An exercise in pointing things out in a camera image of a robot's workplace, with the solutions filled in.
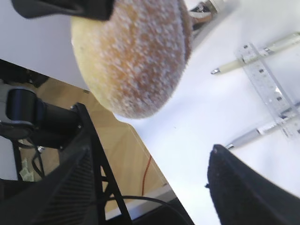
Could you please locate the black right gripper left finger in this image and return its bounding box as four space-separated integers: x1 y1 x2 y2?
0 147 95 225

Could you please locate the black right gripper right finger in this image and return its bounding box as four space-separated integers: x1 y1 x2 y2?
207 144 300 225

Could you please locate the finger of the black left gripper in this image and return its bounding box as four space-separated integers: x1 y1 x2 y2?
11 0 114 21

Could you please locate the sugared bread bun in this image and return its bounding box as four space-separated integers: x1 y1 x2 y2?
71 0 192 119

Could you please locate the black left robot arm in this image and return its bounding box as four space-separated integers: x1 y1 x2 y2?
0 0 114 148

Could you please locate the white grey middle pen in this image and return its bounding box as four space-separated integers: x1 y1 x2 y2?
225 113 300 150

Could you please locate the beige grip pen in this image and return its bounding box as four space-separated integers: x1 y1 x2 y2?
210 32 300 75

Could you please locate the transparent plastic ruler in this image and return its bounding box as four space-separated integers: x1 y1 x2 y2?
236 43 300 138

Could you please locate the black metal stand frame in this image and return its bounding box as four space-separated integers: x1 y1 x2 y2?
72 103 133 225

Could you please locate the red cable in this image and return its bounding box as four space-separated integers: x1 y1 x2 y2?
141 153 152 195

